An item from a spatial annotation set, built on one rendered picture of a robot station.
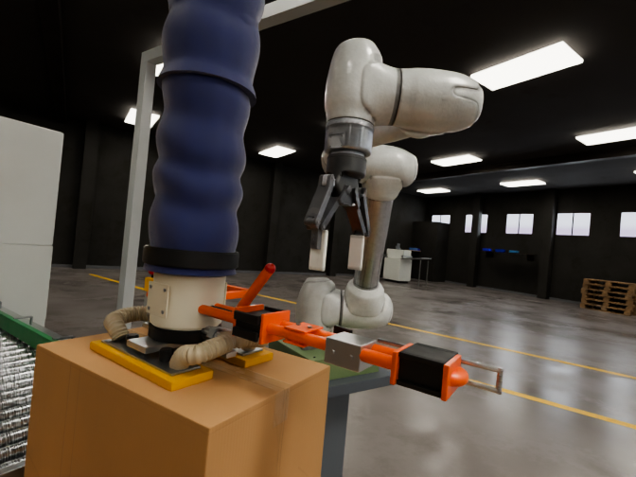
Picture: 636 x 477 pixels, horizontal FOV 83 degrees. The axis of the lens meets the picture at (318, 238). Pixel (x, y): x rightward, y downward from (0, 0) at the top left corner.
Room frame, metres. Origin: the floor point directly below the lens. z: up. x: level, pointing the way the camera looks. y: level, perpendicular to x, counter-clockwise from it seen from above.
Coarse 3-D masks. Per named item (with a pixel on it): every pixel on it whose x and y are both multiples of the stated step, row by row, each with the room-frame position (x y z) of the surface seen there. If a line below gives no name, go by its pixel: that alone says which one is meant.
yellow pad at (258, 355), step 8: (240, 352) 0.88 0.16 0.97; (248, 352) 0.88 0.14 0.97; (256, 352) 0.90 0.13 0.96; (264, 352) 0.91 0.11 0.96; (272, 352) 0.92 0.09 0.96; (224, 360) 0.88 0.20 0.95; (232, 360) 0.86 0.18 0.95; (240, 360) 0.85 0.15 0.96; (248, 360) 0.85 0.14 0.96; (256, 360) 0.87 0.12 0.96; (264, 360) 0.89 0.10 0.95
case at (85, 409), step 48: (96, 336) 0.98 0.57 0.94; (144, 336) 1.01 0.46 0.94; (48, 384) 0.83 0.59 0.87; (96, 384) 0.73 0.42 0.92; (144, 384) 0.70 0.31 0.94; (240, 384) 0.74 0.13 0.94; (288, 384) 0.77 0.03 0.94; (48, 432) 0.82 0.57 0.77; (96, 432) 0.73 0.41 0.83; (144, 432) 0.65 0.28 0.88; (192, 432) 0.59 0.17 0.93; (240, 432) 0.63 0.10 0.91; (288, 432) 0.76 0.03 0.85
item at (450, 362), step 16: (400, 352) 0.54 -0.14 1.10; (416, 352) 0.55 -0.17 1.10; (432, 352) 0.56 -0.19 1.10; (448, 352) 0.56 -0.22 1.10; (400, 368) 0.55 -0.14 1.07; (416, 368) 0.53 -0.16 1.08; (432, 368) 0.52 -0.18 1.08; (448, 368) 0.50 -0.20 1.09; (400, 384) 0.54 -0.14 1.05; (416, 384) 0.53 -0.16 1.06; (432, 384) 0.52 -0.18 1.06; (448, 384) 0.50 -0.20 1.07
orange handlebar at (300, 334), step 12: (228, 288) 1.18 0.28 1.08; (240, 288) 1.15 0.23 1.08; (204, 312) 0.81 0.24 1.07; (216, 312) 0.79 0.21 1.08; (228, 312) 0.78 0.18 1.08; (288, 324) 0.73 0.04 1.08; (300, 324) 0.70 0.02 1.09; (288, 336) 0.67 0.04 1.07; (300, 336) 0.66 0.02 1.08; (312, 336) 0.65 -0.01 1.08; (324, 336) 0.68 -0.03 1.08; (324, 348) 0.63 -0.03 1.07; (372, 348) 0.62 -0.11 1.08; (384, 348) 0.61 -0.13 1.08; (372, 360) 0.58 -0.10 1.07; (384, 360) 0.56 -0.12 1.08; (456, 372) 0.52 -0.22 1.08; (456, 384) 0.51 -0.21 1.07
